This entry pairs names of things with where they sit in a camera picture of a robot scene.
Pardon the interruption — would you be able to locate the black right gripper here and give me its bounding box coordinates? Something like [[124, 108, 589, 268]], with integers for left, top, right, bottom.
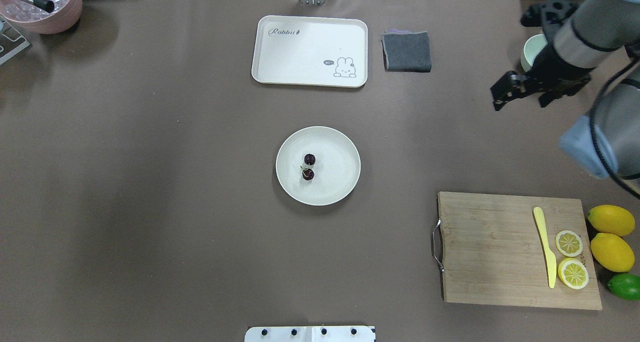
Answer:
[[490, 44, 593, 112]]

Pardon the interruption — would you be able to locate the white round plate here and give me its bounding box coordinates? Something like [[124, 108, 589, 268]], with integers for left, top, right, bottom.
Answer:
[[274, 127, 362, 206]]

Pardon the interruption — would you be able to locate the dark red cherry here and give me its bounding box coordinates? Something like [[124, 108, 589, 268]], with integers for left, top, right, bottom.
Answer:
[[303, 154, 316, 166], [300, 165, 315, 181]]

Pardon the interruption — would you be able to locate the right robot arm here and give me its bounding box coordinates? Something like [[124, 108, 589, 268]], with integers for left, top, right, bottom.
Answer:
[[490, 0, 640, 197]]

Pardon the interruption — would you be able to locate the cream rabbit tray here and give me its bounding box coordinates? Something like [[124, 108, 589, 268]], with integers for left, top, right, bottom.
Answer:
[[251, 15, 369, 88]]

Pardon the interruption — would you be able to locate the mint green bowl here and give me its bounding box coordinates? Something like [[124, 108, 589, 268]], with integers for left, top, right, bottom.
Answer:
[[519, 34, 547, 72]]

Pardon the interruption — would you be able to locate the grey folded cloth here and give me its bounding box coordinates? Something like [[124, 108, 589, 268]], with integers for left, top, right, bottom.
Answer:
[[381, 30, 433, 73]]

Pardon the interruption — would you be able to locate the yellow lemon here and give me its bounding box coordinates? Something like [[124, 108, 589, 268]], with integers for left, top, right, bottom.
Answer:
[[590, 232, 636, 273], [587, 204, 636, 237]]

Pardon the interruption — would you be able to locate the lemon slice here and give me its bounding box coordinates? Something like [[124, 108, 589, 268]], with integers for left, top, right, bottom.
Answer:
[[554, 230, 584, 258], [557, 257, 589, 290]]

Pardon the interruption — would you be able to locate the yellow plastic knife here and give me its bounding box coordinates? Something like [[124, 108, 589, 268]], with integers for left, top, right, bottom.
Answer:
[[532, 206, 557, 289]]

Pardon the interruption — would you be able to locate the green lime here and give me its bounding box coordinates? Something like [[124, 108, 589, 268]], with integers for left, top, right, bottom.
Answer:
[[606, 273, 640, 300]]

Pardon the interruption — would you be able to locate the pink bowl with ice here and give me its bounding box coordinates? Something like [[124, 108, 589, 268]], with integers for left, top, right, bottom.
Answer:
[[0, 0, 83, 35]]

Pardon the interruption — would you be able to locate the white cup rack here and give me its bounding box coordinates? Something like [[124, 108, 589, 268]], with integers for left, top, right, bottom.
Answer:
[[0, 17, 31, 65]]

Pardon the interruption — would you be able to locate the white pillar mount base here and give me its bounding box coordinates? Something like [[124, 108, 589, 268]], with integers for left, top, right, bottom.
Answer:
[[244, 324, 377, 341]]

